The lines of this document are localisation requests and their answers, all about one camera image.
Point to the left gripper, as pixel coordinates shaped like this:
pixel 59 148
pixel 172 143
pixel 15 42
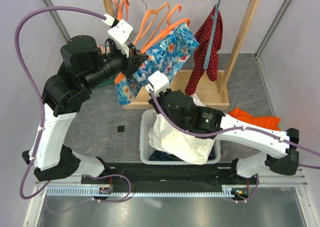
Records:
pixel 135 58

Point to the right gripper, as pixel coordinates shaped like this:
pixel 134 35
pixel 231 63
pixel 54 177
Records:
pixel 162 94

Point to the orange floral garment hanger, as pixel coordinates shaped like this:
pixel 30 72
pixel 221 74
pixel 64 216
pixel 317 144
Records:
pixel 169 27

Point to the blue floral garment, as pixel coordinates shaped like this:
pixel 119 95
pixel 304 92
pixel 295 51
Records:
pixel 167 56

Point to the orange plastic hanger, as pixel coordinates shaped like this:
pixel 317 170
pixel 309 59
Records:
pixel 123 6

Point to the white garment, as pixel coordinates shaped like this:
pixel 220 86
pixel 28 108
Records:
pixel 173 145

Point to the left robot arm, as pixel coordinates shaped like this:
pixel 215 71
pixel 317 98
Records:
pixel 84 67

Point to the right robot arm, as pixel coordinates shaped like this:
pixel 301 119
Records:
pixel 187 129

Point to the blue-grey plastic hanger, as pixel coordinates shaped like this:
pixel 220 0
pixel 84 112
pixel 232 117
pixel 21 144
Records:
pixel 212 36

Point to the white plastic laundry basket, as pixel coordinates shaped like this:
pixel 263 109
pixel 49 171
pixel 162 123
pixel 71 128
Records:
pixel 147 121

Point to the teal plastic basket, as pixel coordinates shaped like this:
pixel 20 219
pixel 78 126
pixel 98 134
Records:
pixel 105 50

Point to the wooden clothes rack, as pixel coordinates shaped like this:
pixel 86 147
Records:
pixel 188 61

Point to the small black square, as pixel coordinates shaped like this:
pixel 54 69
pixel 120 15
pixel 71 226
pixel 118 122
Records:
pixel 120 128

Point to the red dotted garment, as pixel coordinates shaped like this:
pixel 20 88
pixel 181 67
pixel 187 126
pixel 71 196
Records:
pixel 203 36

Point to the orange cloth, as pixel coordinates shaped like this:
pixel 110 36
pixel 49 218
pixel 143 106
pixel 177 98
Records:
pixel 267 122

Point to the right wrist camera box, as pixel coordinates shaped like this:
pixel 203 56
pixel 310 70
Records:
pixel 156 83

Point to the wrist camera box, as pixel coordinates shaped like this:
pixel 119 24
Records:
pixel 156 83
pixel 121 32

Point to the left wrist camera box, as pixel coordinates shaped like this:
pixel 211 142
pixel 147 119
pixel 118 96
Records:
pixel 121 32

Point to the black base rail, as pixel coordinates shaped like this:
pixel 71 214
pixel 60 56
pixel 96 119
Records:
pixel 151 179

